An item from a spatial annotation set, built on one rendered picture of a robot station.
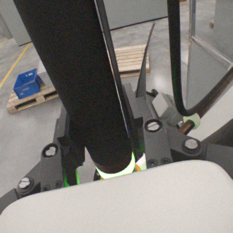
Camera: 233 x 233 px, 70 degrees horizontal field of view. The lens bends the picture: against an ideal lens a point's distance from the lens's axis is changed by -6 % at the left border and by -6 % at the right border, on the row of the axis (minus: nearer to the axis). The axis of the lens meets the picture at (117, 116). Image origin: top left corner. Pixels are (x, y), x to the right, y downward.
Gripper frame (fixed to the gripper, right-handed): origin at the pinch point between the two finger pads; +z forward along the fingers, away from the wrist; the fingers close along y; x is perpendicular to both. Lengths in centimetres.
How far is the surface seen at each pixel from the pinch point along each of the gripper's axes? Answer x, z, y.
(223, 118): -28.3, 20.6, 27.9
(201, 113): -10.6, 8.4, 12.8
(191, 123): -10.5, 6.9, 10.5
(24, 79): -123, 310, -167
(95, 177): -26.8, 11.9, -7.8
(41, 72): -100, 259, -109
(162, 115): -32.8, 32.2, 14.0
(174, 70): -0.2, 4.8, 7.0
